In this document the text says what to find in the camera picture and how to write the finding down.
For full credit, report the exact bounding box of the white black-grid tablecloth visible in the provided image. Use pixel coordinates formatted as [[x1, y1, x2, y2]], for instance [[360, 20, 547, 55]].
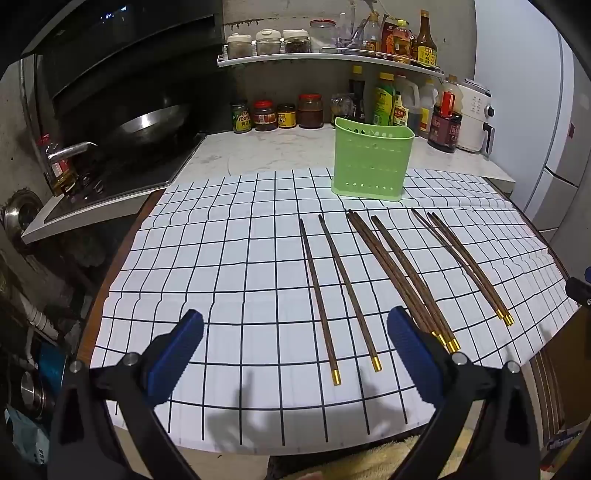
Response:
[[88, 167, 580, 457]]

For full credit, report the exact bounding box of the printed cardboard box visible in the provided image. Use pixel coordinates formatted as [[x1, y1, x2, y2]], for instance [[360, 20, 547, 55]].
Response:
[[538, 406, 591, 480]]

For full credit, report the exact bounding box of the white refrigerator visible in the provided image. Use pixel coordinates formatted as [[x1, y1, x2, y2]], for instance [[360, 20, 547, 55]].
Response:
[[475, 0, 591, 241]]

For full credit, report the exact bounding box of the dark bottle yellow label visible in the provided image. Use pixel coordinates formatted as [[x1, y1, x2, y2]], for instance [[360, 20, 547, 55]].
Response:
[[412, 10, 438, 68]]

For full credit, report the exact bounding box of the brown red-lid sauce jar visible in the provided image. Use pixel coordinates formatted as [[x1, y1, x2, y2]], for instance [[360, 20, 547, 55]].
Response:
[[297, 93, 324, 129]]

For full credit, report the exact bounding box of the white air fryer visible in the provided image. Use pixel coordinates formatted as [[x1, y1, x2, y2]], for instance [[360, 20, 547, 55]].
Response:
[[455, 78, 496, 156]]

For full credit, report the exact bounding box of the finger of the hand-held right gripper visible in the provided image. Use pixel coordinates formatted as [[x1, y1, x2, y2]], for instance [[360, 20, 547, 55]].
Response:
[[565, 265, 591, 309]]

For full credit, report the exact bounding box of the steel wok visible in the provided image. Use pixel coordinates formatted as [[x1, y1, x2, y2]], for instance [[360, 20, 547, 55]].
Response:
[[46, 104, 192, 163]]

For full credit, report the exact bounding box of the row of wooden chopsticks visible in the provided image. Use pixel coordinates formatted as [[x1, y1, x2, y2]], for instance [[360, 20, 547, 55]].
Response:
[[298, 208, 515, 386]]

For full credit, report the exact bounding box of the translucent plastic jug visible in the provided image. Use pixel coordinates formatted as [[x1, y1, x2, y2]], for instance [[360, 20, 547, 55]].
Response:
[[418, 78, 439, 138]]

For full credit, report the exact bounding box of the black range hood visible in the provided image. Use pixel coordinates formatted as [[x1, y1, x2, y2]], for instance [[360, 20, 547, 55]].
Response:
[[21, 0, 223, 112]]

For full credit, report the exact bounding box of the white plastic jug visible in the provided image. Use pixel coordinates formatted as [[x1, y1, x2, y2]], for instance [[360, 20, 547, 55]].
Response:
[[393, 76, 420, 127]]

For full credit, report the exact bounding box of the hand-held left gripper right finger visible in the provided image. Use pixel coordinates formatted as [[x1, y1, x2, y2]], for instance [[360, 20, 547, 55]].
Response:
[[387, 306, 543, 480]]

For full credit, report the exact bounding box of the green-label jar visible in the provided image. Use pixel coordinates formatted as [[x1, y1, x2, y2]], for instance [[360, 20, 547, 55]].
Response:
[[232, 102, 253, 134]]

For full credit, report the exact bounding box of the white wall shelf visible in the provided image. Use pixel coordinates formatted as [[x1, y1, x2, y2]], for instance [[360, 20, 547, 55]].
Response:
[[217, 51, 446, 78]]

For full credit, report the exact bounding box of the black cooktop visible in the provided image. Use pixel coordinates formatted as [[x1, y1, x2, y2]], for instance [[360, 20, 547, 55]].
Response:
[[44, 134, 208, 223]]

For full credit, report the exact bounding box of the clear spice bag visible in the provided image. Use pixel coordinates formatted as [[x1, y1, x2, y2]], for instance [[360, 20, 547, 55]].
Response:
[[330, 93, 354, 125]]

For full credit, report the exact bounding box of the white-lid spice jar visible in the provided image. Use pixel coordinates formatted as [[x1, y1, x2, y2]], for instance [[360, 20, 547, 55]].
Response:
[[255, 29, 282, 56], [281, 29, 311, 54], [226, 33, 253, 60]]

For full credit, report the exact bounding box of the dark red-lid sauce jar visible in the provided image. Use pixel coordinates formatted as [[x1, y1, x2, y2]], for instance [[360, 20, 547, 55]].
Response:
[[252, 100, 278, 132]]

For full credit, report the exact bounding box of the green bottle yellow cap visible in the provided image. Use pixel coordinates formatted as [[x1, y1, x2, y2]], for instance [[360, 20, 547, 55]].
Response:
[[372, 72, 396, 127]]

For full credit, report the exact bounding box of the clear plastic bottle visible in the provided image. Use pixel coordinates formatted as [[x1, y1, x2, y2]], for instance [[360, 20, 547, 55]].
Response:
[[362, 13, 382, 52]]

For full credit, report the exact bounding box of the round steel lid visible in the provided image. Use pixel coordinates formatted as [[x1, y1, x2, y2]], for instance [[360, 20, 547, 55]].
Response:
[[2, 189, 44, 241]]

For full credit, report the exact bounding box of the white drain pipe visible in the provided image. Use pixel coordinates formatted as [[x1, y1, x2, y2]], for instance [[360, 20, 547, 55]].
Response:
[[25, 305, 61, 343]]

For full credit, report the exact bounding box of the yellow oil bottle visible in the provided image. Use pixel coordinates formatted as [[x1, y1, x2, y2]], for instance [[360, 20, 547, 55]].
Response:
[[392, 20, 413, 63]]

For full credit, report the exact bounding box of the tall cooking oil bottle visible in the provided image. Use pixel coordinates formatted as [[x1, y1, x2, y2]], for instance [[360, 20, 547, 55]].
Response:
[[438, 75, 459, 112]]

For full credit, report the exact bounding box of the dark bottle red cap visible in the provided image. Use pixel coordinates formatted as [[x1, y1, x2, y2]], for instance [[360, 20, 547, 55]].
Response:
[[427, 91, 463, 154]]

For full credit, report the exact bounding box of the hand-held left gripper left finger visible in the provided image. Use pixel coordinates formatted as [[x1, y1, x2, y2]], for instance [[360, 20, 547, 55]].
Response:
[[48, 310, 204, 480]]

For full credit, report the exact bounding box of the red-lid clear plastic jar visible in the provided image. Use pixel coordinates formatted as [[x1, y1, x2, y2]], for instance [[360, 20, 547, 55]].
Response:
[[309, 19, 337, 53]]

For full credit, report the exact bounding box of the green plastic utensil holder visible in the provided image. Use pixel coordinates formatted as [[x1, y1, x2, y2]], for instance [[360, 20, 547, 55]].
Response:
[[331, 117, 415, 201]]

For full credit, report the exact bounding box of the small steel pot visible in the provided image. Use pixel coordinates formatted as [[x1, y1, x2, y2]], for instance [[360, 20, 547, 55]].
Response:
[[18, 369, 48, 416]]

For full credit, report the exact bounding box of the crumpled plastic bag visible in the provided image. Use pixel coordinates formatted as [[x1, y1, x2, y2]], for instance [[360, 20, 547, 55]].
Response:
[[4, 406, 51, 467]]

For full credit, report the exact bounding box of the red-cap oil bottle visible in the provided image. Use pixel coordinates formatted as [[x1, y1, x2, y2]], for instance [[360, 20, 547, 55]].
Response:
[[39, 134, 78, 197]]

